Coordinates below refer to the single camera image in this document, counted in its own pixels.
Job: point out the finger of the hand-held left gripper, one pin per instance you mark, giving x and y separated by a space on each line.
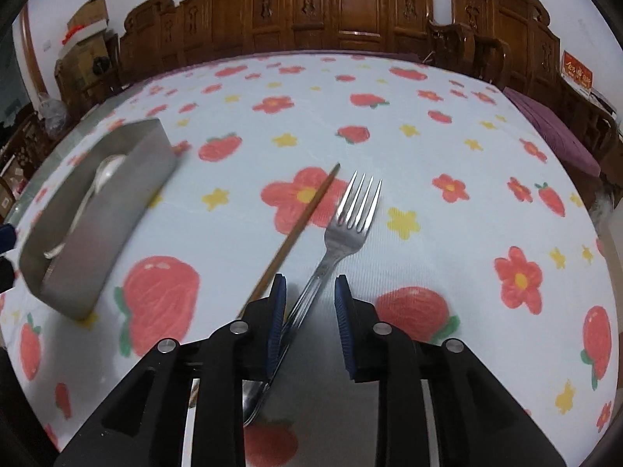
6 238
5 275

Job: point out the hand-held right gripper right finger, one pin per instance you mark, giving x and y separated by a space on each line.
343 326

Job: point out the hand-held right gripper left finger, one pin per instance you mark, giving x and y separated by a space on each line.
275 326

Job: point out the stainless steel fork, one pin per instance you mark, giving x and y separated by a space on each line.
348 238

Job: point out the brown wooden chopstick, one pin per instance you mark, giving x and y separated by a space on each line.
301 228

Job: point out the stainless steel rectangular container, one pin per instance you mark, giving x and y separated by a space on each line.
121 214

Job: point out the stainless steel spoon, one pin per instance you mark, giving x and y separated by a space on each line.
109 170

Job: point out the crumpled plastic bag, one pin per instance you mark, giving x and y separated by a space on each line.
53 112

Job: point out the large cardboard box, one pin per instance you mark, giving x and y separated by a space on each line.
82 68

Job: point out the brown cardboard box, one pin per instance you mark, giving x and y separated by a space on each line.
87 14

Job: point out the clear plastic bag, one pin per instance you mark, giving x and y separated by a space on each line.
601 209

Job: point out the purple seat cushion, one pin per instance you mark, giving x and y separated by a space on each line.
555 131

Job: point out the long carved wooden bench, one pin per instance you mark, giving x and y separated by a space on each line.
350 9

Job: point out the carved wooden armchair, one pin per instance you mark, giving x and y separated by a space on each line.
506 24

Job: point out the red desk calendar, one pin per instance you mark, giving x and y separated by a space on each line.
577 70

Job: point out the wooden door frame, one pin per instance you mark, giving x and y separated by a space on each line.
31 53

